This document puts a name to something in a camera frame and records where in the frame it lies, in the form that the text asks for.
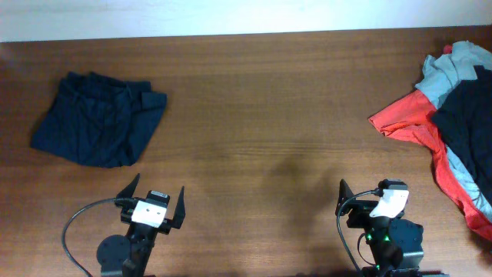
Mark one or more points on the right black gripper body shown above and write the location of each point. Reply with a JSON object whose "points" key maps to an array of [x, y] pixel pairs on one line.
{"points": [[361, 218]]}

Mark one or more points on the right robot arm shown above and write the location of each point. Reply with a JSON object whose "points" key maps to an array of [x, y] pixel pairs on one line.
{"points": [[395, 243]]}

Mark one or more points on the light grey blue garment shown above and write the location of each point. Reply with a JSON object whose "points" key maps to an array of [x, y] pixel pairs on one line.
{"points": [[441, 76]]}

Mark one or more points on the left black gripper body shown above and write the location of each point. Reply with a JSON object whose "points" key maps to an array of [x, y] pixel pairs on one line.
{"points": [[164, 226]]}

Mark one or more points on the red orange garment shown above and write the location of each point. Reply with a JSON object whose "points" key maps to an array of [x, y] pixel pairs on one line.
{"points": [[409, 119]]}

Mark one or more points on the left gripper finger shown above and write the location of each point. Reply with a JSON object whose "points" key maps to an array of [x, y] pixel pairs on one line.
{"points": [[179, 215], [128, 191]]}

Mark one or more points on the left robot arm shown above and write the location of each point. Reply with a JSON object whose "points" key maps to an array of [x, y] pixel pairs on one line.
{"points": [[128, 255]]}

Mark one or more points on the folded navy blue garment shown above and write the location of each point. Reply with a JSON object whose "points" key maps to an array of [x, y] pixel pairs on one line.
{"points": [[100, 121]]}

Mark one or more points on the dark green black t-shirt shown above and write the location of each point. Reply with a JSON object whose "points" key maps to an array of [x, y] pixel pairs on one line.
{"points": [[464, 121]]}

